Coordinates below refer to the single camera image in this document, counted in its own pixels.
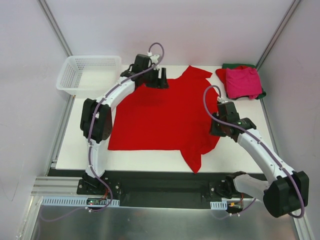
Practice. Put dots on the aluminium side rail left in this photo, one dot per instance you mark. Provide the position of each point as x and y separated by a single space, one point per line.
53 157

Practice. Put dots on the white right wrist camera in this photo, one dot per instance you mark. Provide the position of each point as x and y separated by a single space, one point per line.
221 100

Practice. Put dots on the white perforated plastic basket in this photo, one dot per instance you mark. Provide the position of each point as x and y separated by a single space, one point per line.
89 76

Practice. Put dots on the folded pink t shirt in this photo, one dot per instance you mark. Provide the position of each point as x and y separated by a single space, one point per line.
243 82

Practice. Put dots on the aluminium frame post right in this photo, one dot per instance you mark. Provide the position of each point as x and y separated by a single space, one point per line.
278 31

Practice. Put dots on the red t shirt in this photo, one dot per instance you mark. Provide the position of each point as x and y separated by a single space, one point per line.
173 119
221 72

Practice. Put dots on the folded red t shirt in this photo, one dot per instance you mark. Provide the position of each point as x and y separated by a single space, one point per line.
221 72

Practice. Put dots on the folded green t shirt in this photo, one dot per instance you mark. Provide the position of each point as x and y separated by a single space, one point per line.
260 96

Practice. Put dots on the aluminium frame post left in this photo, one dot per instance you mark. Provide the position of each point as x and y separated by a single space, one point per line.
55 27

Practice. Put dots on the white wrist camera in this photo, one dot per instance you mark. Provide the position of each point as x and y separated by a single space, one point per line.
221 100
154 60

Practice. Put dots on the aluminium side rail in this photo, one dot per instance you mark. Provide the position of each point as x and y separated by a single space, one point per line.
269 127
53 157

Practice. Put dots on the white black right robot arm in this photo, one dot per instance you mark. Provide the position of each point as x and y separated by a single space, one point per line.
284 191

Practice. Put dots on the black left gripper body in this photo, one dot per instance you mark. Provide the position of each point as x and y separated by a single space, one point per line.
157 81

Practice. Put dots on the white cable duct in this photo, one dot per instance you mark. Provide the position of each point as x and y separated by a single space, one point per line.
66 201
219 205

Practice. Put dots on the right white cable duct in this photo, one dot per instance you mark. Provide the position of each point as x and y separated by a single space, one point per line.
219 205

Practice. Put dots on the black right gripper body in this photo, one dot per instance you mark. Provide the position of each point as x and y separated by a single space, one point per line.
216 127

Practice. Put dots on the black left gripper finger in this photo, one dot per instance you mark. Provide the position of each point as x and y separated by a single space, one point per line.
163 77
157 85

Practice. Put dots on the aluminium side rail right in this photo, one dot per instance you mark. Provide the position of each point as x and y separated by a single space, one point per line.
269 127

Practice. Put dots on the aluminium frame post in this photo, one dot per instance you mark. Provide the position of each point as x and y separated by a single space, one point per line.
55 27
278 31

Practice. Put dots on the left white cable duct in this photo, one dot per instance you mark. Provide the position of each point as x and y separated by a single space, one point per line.
66 201

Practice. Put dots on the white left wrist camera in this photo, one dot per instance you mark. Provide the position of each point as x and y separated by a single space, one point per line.
154 60

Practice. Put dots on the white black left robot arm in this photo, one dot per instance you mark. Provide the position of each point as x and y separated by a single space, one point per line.
96 120

